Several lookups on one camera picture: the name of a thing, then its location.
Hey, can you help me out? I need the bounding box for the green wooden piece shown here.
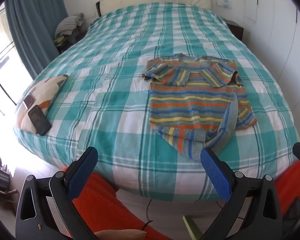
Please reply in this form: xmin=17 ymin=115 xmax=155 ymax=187
xmin=182 ymin=215 xmax=203 ymax=240

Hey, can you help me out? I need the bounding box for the small brown card wallet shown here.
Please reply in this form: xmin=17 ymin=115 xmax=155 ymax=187
xmin=23 ymin=94 xmax=36 ymax=109

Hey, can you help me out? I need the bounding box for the teal checked bed blanket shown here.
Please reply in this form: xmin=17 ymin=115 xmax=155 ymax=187
xmin=13 ymin=2 xmax=300 ymax=203

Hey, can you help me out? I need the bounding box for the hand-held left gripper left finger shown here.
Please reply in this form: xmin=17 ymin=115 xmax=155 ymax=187
xmin=15 ymin=146 xmax=99 ymax=240

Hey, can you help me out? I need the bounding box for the black cable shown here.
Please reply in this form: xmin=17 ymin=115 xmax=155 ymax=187
xmin=140 ymin=197 xmax=153 ymax=231

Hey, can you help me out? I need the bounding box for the striped knit sweater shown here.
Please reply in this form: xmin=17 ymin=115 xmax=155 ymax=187
xmin=142 ymin=53 xmax=257 ymax=161

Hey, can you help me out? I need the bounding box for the dark wooden nightstand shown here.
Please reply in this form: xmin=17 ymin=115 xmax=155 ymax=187
xmin=224 ymin=19 xmax=244 ymax=42

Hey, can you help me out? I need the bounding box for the white wardrobe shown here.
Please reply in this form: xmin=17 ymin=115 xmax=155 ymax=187
xmin=245 ymin=0 xmax=300 ymax=135

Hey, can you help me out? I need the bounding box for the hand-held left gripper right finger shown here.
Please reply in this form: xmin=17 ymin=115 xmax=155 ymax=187
xmin=200 ymin=147 xmax=283 ymax=240

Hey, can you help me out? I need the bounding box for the black window railing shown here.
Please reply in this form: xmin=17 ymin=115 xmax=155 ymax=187
xmin=0 ymin=42 xmax=18 ymax=105

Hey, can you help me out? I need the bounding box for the patterned beige cushion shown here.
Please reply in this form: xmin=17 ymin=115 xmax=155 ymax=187
xmin=14 ymin=74 xmax=69 ymax=133

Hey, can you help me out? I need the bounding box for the pile of folded clothes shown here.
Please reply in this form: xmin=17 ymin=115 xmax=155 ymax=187
xmin=54 ymin=13 xmax=88 ymax=54

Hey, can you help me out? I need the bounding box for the teal curtain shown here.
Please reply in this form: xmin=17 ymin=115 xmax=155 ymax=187
xmin=5 ymin=0 xmax=68 ymax=80

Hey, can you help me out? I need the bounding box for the black smartphone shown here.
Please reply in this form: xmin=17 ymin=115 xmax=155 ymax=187
xmin=28 ymin=105 xmax=52 ymax=136

